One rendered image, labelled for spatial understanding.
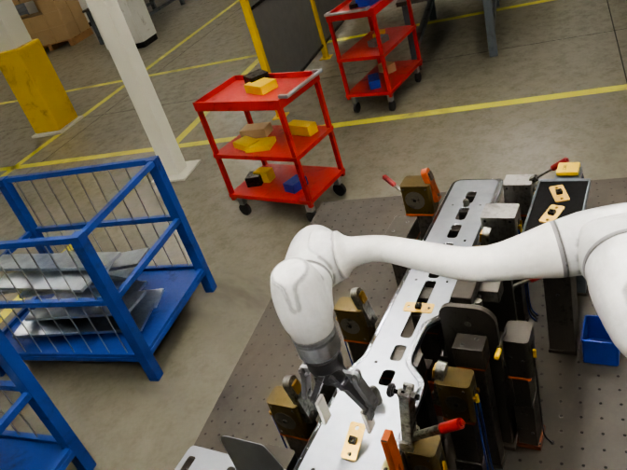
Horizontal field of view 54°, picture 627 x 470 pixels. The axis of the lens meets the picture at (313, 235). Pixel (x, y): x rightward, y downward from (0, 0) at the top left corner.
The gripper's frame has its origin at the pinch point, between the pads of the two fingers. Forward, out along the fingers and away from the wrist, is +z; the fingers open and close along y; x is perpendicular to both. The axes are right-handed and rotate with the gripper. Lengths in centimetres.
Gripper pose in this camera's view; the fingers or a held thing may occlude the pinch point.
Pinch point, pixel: (346, 418)
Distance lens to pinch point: 141.3
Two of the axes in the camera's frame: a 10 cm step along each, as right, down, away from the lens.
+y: -8.6, -0.1, 5.1
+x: -4.2, 5.8, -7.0
